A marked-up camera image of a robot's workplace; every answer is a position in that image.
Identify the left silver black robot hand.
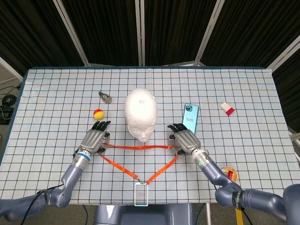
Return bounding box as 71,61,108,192
78,120,111,155

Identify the coiled black cable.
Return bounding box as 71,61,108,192
1,93,18,106

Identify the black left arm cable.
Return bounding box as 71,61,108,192
23,184,65,225

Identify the black screen panel white frame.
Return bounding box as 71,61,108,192
140,0,225,67
60,0,144,67
199,0,300,71
0,0,89,79
271,35,300,133

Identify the green cable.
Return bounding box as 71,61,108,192
196,203,207,225

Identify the white foam mannequin head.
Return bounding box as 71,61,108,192
124,88,157,143

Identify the white box with red end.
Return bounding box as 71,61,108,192
220,102,235,116

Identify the black power adapter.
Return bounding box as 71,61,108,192
0,105,14,125

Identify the teal blue smartphone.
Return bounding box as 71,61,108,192
181,103,200,136

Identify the orange lanyard strap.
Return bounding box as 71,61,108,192
97,143,179,186

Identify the round wooden disc red label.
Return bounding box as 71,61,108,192
221,165,239,183

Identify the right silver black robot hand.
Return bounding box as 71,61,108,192
167,123,202,156

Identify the blue-grey robot torso base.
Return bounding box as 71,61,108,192
93,203,195,225

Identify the clear plastic badge holder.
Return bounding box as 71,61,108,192
134,182,149,207

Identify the blue grid checkered tablecloth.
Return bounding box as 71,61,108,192
0,66,298,206

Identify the red and yellow ball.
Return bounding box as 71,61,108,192
93,108,105,120

